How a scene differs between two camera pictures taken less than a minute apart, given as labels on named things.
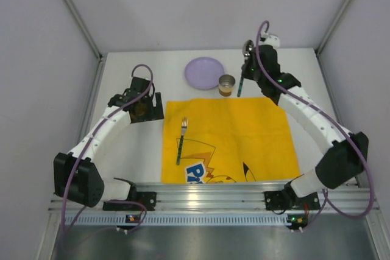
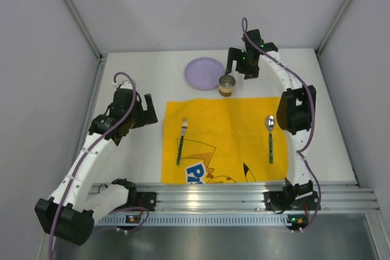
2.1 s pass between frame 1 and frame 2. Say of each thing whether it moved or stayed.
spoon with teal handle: moved
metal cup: stayed
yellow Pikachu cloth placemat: stayed
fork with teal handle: stayed
